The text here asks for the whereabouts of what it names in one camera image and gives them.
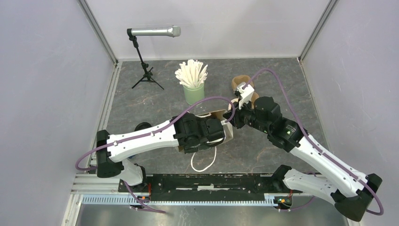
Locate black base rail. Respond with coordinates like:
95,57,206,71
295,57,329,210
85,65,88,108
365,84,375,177
131,173,291,202

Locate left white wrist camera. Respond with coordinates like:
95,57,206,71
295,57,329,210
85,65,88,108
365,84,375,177
221,120,233,143

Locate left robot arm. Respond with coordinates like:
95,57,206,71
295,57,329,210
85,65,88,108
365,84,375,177
96,112,233,192

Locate white paper straws bundle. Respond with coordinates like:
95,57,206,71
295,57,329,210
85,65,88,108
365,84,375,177
175,59,208,89

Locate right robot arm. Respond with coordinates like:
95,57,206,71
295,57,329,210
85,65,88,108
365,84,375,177
223,97,384,222

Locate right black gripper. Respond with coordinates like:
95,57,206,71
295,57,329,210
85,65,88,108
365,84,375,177
223,97,271,134

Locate silver microphone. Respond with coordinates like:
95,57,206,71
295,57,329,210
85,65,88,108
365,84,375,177
127,25,181,38

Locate stacked spare black lids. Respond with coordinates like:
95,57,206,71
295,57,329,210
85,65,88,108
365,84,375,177
134,122,152,131

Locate brown cardboard cup carrier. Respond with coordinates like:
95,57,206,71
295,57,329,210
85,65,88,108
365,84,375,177
231,75,259,109

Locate black tripod mic stand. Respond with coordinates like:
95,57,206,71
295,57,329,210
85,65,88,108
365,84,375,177
129,36,164,90

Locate stack of white paper cups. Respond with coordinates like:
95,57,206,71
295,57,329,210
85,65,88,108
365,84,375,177
228,98,239,110

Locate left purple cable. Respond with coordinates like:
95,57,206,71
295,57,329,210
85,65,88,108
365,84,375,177
75,96,237,214

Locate brown paper bag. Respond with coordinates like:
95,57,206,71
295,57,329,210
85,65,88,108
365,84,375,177
174,109,234,173

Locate green straw holder cup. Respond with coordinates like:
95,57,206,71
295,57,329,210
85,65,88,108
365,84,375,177
183,84,205,105

